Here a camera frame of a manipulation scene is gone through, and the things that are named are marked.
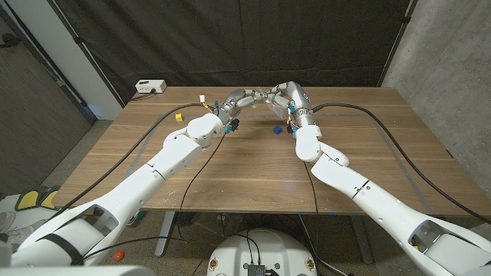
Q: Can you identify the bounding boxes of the blue and orange shoe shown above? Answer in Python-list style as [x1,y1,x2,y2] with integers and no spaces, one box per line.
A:
[128,209,147,227]

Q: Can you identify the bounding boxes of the black box on torso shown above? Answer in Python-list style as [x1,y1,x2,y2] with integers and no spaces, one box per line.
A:
[247,263,269,276]

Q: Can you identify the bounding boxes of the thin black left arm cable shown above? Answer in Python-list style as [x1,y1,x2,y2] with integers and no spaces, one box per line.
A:
[82,130,229,260]

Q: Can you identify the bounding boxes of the black backdrop curtain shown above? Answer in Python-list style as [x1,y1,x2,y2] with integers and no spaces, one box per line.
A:
[48,0,417,105]

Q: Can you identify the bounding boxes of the black power strip cable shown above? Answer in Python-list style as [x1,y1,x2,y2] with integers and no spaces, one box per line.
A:
[130,88,157,102]

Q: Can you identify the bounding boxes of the yellow and black foot pedal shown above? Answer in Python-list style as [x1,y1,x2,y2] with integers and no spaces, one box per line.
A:
[14,185,61,212]

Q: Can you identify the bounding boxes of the grey table leg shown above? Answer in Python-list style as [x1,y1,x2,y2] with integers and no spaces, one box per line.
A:
[154,211,176,257]
[348,214,375,265]

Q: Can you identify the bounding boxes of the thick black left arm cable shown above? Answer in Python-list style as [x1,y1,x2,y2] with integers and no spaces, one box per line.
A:
[45,102,219,223]

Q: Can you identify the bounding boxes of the black backdrop stand pole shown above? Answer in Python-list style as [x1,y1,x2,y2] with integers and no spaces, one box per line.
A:
[48,0,126,108]
[377,0,419,87]

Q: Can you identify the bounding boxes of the black round fan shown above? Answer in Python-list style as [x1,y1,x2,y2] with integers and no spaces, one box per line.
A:
[174,212,197,227]

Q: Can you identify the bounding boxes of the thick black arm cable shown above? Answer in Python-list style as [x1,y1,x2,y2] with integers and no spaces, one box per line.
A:
[45,102,219,223]
[311,102,491,225]

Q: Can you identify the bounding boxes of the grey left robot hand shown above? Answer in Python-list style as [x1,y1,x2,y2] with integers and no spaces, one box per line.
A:
[214,88,266,126]

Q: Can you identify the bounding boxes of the white power strip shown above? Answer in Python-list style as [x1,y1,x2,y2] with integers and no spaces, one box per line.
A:
[134,79,167,94]

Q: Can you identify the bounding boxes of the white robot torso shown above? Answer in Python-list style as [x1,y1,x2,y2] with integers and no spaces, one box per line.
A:
[206,228,318,276]

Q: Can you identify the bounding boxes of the grey sneaker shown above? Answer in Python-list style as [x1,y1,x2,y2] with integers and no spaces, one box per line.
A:
[5,218,47,246]
[0,211,16,235]

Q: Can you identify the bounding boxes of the grey tape outline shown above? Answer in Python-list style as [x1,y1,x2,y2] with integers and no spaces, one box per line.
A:
[109,113,434,215]

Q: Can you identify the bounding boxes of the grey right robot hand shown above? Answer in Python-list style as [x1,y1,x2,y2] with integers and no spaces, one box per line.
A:
[262,80,319,130]

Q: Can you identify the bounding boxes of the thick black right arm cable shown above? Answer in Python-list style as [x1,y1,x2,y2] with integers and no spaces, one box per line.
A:
[311,102,491,225]

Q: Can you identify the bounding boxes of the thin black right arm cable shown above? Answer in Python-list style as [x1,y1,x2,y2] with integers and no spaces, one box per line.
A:
[302,159,319,215]

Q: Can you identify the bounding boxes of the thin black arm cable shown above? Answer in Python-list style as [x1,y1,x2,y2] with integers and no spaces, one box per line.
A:
[82,130,229,260]
[302,159,319,215]

